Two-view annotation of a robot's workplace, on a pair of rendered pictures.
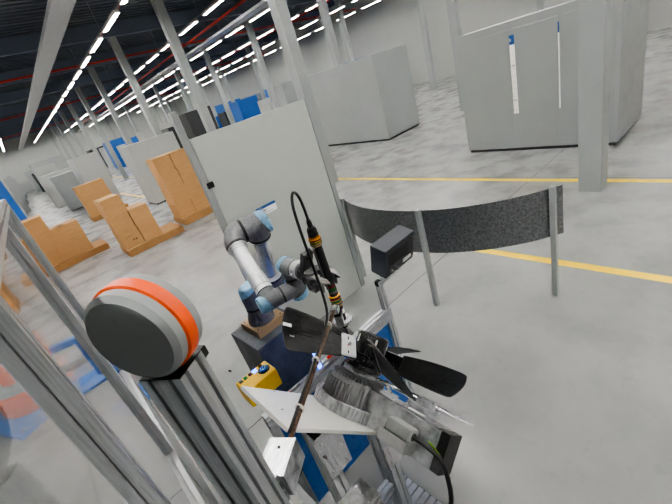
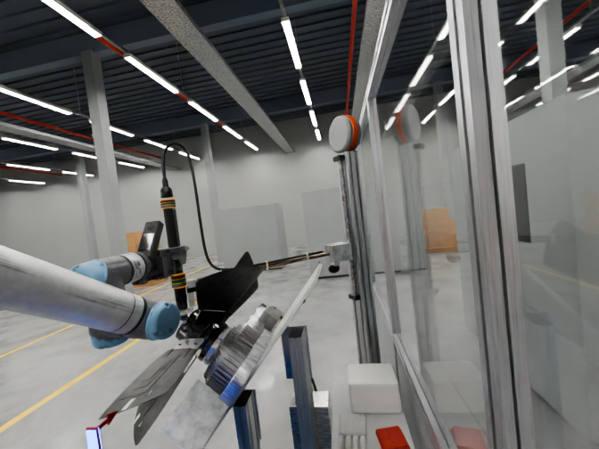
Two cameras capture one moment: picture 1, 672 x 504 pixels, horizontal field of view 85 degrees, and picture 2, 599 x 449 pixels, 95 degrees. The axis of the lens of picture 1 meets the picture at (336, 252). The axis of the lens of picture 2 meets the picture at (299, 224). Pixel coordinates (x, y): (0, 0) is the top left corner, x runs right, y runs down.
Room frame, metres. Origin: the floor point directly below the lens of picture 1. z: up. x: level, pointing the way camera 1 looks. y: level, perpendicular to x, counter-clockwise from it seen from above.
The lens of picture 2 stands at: (1.52, 0.96, 1.57)
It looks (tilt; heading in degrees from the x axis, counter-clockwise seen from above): 2 degrees down; 224
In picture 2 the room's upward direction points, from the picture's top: 7 degrees counter-clockwise
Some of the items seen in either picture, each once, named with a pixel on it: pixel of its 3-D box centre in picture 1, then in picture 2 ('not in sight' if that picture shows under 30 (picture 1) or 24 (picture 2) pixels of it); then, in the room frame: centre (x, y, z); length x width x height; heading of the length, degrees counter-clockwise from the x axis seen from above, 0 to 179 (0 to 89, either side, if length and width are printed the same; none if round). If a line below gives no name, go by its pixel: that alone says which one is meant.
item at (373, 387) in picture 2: not in sight; (372, 384); (0.68, 0.42, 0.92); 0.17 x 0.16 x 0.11; 125
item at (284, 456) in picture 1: (280, 467); (339, 251); (0.58, 0.27, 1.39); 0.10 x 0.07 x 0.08; 160
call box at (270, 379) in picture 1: (259, 384); not in sight; (1.29, 0.50, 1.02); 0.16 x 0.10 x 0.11; 125
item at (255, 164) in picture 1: (289, 218); not in sight; (3.19, 0.31, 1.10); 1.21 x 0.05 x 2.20; 125
